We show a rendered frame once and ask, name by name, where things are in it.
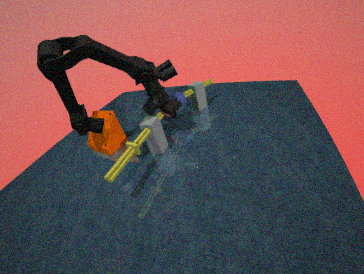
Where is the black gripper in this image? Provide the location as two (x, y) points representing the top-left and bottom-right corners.
(147, 85), (182, 119)

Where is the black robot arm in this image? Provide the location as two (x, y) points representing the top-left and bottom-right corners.
(37, 35), (178, 136)

